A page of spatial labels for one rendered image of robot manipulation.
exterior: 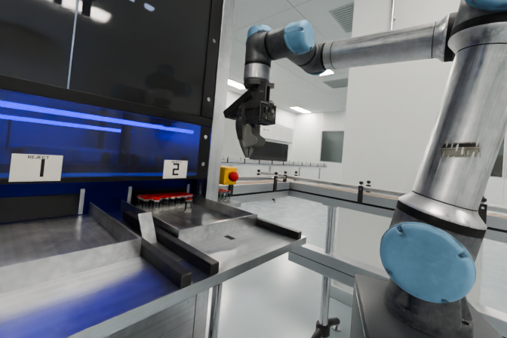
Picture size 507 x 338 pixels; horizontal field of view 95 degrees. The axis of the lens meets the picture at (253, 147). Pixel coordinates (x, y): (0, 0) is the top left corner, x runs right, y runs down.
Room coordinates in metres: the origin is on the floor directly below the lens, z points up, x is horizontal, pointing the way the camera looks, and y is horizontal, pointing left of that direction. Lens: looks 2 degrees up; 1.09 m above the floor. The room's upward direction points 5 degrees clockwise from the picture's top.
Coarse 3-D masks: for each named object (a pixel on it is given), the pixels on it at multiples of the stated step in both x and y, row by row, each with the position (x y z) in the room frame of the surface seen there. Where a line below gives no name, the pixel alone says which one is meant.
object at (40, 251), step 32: (0, 224) 0.54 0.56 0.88; (32, 224) 0.56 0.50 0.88; (64, 224) 0.58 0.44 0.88; (96, 224) 0.59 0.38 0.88; (0, 256) 0.40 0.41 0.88; (32, 256) 0.41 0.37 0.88; (64, 256) 0.36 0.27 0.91; (96, 256) 0.39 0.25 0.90; (128, 256) 0.43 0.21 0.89; (0, 288) 0.31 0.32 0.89
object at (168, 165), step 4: (164, 160) 0.75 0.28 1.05; (168, 160) 0.76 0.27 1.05; (172, 160) 0.77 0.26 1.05; (176, 160) 0.78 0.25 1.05; (164, 164) 0.75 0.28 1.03; (168, 164) 0.76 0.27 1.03; (172, 164) 0.77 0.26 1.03; (180, 164) 0.79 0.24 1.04; (184, 164) 0.80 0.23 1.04; (164, 168) 0.75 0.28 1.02; (168, 168) 0.76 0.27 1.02; (172, 168) 0.77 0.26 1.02; (180, 168) 0.79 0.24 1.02; (184, 168) 0.80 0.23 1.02; (164, 172) 0.75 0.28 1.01; (168, 172) 0.76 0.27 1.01; (172, 172) 0.77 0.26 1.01; (176, 172) 0.78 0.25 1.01; (180, 172) 0.79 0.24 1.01; (184, 172) 0.80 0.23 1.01; (164, 176) 0.75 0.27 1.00; (168, 176) 0.76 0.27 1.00; (172, 176) 0.77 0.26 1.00; (176, 176) 0.78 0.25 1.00; (180, 176) 0.79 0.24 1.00; (184, 176) 0.80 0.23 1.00
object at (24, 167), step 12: (12, 156) 0.49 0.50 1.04; (24, 156) 0.51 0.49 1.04; (36, 156) 0.52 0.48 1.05; (48, 156) 0.54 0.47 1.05; (60, 156) 0.55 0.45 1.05; (12, 168) 0.49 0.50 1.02; (24, 168) 0.51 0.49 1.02; (36, 168) 0.52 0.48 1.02; (48, 168) 0.54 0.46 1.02; (60, 168) 0.55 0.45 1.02; (12, 180) 0.50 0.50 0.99; (24, 180) 0.51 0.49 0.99; (36, 180) 0.52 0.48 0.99; (48, 180) 0.54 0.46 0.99
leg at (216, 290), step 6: (216, 288) 1.16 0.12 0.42; (222, 288) 1.18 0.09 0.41; (216, 294) 1.16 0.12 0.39; (216, 300) 1.16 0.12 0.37; (210, 306) 1.17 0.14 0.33; (216, 306) 1.16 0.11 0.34; (210, 312) 1.17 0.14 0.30; (216, 312) 1.16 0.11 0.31; (210, 318) 1.16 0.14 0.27; (216, 318) 1.16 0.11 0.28; (210, 324) 1.16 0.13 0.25; (216, 324) 1.16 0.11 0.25; (210, 330) 1.16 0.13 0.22; (216, 330) 1.16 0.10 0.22; (210, 336) 1.16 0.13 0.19; (216, 336) 1.17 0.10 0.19
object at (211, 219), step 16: (128, 208) 0.69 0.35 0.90; (192, 208) 0.83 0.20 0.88; (208, 208) 0.85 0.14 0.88; (224, 208) 0.79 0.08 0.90; (160, 224) 0.56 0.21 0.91; (176, 224) 0.65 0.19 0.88; (192, 224) 0.66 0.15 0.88; (208, 224) 0.57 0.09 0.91; (224, 224) 0.61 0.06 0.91; (240, 224) 0.65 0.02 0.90; (256, 224) 0.70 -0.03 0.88; (192, 240) 0.54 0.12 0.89
